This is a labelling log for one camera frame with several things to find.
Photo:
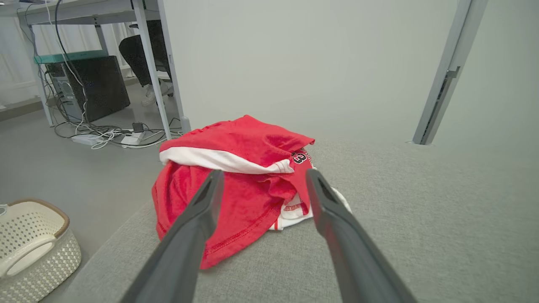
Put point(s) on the white perforated laundry basket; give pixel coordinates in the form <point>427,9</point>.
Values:
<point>33,252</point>

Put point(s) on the grey metal partition post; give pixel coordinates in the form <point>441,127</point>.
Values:
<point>446,71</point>

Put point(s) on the grey metal desk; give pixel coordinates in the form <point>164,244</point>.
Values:
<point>147,63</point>

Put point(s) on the person leg black trousers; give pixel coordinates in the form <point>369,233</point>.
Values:
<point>139,54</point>

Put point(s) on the white sneaker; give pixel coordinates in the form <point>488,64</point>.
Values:
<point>150,96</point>

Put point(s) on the red Bulls shorts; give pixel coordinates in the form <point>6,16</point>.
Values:
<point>244,134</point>

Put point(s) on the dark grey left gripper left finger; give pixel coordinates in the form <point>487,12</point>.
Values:
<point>185,248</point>

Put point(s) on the white power strip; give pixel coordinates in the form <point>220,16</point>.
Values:
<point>132,139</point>
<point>86,139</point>

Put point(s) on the red basketball jersey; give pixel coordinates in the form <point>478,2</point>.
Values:
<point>252,210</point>

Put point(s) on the black power adapter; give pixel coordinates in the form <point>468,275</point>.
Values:
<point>137,127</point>

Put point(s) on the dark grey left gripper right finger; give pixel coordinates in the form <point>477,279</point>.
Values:
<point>349,252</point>

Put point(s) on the black computer tower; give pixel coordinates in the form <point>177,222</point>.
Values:
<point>101,88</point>

